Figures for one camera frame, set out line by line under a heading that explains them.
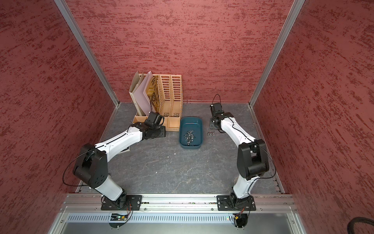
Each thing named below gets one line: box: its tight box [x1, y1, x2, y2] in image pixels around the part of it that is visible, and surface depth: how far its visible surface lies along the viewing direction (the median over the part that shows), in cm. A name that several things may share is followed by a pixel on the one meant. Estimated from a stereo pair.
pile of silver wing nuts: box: [183, 129, 196, 146], surface depth 102 cm
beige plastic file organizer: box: [132, 74, 184, 132], surface depth 109 cm
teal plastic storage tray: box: [179, 116, 204, 150], surface depth 103 cm
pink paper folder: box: [132, 70, 153, 116], surface depth 93 cm
